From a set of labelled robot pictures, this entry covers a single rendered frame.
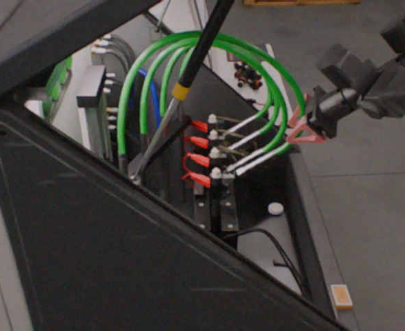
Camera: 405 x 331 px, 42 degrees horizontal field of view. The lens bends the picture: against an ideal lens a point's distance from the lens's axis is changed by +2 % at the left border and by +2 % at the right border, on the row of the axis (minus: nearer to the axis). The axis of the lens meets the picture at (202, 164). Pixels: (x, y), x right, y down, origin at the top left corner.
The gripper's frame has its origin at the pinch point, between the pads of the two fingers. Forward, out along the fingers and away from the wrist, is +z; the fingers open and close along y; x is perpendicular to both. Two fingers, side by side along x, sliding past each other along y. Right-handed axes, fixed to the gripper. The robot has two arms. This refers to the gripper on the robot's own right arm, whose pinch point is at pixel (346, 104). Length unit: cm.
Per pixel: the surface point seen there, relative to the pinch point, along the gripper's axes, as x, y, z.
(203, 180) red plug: 17.8, 10.5, 29.9
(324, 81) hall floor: -270, -88, 83
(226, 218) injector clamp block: 18.6, -0.2, 32.2
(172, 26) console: -13.4, 37.5, 24.7
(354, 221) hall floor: -107, -102, 68
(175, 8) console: -13.6, 40.0, 20.9
